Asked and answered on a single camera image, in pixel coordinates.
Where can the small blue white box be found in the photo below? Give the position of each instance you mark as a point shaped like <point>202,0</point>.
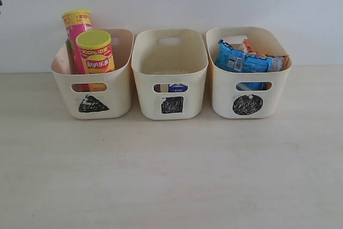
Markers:
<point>177,87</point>

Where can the blue noodle bag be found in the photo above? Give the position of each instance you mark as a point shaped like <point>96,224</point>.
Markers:
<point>237,61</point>

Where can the orange snack bag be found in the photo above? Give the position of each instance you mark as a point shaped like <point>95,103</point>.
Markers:
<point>276,61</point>

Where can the small purple box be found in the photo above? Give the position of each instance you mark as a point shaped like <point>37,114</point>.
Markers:
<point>161,88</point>

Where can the cream bin with triangle mark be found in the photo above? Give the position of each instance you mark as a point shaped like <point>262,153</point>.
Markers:
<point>99,96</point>

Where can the pink Lays chips can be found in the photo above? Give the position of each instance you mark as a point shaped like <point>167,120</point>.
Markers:
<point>76,22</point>

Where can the yellow Lays chips can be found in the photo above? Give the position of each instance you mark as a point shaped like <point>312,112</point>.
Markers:
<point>95,51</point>

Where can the cream bin with circle mark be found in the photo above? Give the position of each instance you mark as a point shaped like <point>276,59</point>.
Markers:
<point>245,95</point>

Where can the cream bin with square mark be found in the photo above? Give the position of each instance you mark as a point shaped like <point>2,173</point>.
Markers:
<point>170,56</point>

